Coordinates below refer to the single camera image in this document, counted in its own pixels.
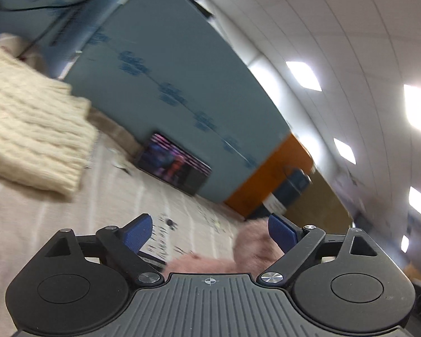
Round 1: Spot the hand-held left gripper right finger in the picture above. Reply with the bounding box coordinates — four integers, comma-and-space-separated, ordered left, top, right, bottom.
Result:
258, 213, 379, 286

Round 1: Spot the black cable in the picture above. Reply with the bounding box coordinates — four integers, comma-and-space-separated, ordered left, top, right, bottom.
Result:
0, 0, 106, 12

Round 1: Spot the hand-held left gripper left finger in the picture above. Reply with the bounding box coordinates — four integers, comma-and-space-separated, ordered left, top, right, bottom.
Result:
44, 213, 164, 286

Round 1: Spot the pink knitted sweater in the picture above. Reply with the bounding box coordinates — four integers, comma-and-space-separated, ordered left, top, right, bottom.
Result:
166, 218, 285, 274

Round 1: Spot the dark blue vacuum bottle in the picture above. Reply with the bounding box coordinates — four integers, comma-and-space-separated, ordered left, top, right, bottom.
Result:
270, 167, 312, 215

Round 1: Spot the printed beige bed sheet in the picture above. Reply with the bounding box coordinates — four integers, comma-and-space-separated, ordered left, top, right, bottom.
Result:
0, 107, 253, 327

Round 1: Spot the light blue cardboard box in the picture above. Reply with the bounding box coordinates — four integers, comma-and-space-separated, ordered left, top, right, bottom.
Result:
56, 0, 292, 204
0, 0, 144, 81

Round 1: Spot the orange cardboard box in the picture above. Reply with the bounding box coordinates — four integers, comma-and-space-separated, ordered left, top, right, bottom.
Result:
225, 133, 314, 219

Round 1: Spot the smartphone with lit screen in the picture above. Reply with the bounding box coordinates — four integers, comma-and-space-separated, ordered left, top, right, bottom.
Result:
137, 133, 213, 196

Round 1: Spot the brown cardboard box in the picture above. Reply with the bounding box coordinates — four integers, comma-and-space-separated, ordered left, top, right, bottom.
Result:
288, 168, 356, 233

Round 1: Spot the cream knitted sweater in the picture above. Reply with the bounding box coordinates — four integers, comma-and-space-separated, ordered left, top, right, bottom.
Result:
0, 33, 99, 202

